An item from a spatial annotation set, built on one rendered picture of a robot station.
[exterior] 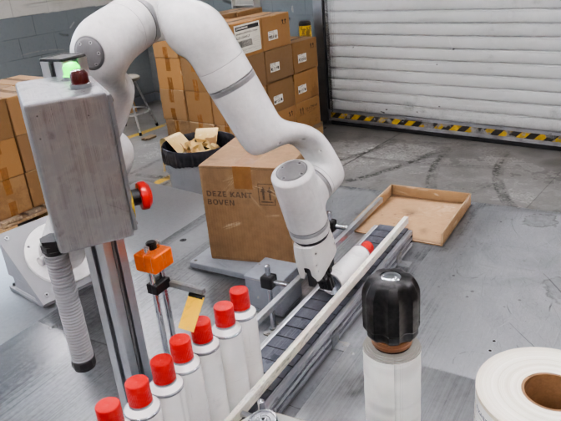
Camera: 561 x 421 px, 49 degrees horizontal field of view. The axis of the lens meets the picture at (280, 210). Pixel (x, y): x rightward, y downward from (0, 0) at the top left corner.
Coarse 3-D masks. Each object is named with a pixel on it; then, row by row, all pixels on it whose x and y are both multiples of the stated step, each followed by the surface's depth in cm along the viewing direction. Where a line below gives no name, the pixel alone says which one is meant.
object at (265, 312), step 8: (376, 200) 165; (368, 208) 161; (376, 208) 164; (360, 216) 157; (352, 224) 153; (360, 224) 156; (344, 232) 149; (336, 240) 146; (344, 240) 148; (296, 280) 130; (288, 288) 127; (280, 296) 124; (272, 304) 122; (264, 312) 119
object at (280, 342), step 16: (368, 240) 162; (384, 256) 153; (368, 272) 146; (320, 288) 142; (352, 288) 140; (304, 304) 136; (320, 304) 135; (304, 320) 130; (288, 336) 125; (272, 352) 121; (304, 352) 120; (288, 368) 116; (272, 384) 112
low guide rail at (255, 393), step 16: (400, 224) 161; (384, 240) 154; (368, 256) 146; (336, 304) 131; (320, 320) 124; (304, 336) 119; (288, 352) 115; (272, 368) 111; (256, 384) 107; (256, 400) 106
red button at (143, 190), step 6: (138, 186) 80; (144, 186) 80; (132, 192) 80; (138, 192) 80; (144, 192) 79; (150, 192) 80; (138, 198) 80; (144, 198) 79; (150, 198) 80; (138, 204) 80; (144, 204) 80; (150, 204) 80
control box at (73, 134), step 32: (32, 96) 72; (64, 96) 70; (96, 96) 71; (32, 128) 69; (64, 128) 71; (96, 128) 72; (64, 160) 72; (96, 160) 74; (64, 192) 73; (96, 192) 75; (128, 192) 77; (64, 224) 74; (96, 224) 76; (128, 224) 78
